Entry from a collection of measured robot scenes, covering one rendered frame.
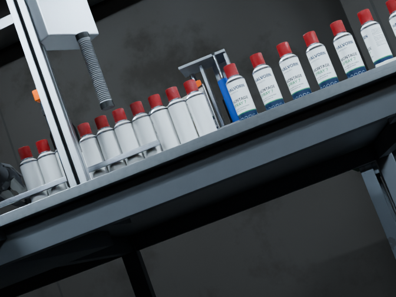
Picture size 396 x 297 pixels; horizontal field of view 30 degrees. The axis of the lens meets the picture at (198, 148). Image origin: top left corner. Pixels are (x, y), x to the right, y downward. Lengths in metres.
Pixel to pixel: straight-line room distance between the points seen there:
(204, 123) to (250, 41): 2.55
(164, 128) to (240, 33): 2.57
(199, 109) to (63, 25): 0.41
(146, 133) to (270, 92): 0.34
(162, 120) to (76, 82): 2.84
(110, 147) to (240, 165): 0.72
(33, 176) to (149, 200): 0.74
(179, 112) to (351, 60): 0.46
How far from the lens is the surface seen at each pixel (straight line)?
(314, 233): 4.32
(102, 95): 1.91
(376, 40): 1.96
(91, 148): 2.00
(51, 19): 1.94
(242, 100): 1.93
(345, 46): 1.95
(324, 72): 1.94
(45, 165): 2.03
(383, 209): 2.97
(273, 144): 1.32
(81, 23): 2.00
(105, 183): 1.32
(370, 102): 1.33
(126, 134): 1.97
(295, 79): 1.93
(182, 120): 1.94
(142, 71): 4.61
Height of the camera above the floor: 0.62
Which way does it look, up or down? 8 degrees up
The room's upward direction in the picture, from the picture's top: 20 degrees counter-clockwise
